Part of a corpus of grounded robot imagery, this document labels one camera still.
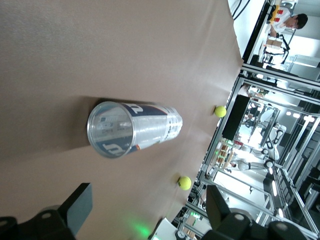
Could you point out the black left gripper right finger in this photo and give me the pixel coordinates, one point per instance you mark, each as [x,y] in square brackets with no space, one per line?
[217,210]

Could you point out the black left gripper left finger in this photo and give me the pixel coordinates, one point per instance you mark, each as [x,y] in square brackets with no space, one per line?
[80,207]

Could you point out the clear tennis ball can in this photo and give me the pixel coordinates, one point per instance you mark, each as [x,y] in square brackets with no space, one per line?
[150,125]

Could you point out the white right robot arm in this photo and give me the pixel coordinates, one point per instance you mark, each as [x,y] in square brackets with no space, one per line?
[165,230]

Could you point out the yellow tennis ball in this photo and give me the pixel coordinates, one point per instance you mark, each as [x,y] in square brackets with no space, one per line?
[220,111]
[185,183]

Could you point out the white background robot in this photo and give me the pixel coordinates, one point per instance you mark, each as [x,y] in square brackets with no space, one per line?
[273,135]

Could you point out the black flat panel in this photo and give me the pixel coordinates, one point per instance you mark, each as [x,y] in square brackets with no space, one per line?
[236,117]

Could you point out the brown table mat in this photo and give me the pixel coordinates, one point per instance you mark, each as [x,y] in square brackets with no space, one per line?
[75,50]

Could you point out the brown cardboard box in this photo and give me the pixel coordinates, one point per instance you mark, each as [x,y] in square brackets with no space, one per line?
[273,43]

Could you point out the person in white shirt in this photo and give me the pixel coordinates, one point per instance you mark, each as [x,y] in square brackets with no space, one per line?
[282,25]

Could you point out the aluminium frame profile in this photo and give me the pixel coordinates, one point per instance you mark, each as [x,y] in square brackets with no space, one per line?
[275,72]

